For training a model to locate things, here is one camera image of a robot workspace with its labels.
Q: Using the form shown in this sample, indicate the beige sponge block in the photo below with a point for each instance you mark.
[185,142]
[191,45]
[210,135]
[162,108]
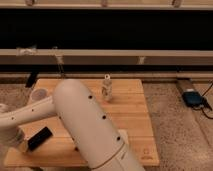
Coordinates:
[124,135]

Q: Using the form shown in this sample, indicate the wooden rail beam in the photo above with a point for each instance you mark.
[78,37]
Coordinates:
[29,56]

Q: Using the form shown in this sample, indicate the small white bottle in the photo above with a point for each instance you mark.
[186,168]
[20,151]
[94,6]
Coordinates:
[107,88]

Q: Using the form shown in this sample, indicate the white plastic cup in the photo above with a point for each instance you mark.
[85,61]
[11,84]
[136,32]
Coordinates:
[38,94]

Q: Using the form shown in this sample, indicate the black eraser block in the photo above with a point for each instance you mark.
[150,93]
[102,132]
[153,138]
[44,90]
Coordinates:
[40,137]

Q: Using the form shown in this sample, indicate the blue box on floor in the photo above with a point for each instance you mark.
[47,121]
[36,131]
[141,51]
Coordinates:
[192,99]

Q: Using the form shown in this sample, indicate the black table leg stand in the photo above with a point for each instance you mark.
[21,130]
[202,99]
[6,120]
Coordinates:
[32,79]

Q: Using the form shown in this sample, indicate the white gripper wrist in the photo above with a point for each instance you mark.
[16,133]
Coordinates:
[15,138]

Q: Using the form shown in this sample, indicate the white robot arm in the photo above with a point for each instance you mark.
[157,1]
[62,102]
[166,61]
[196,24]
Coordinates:
[97,139]

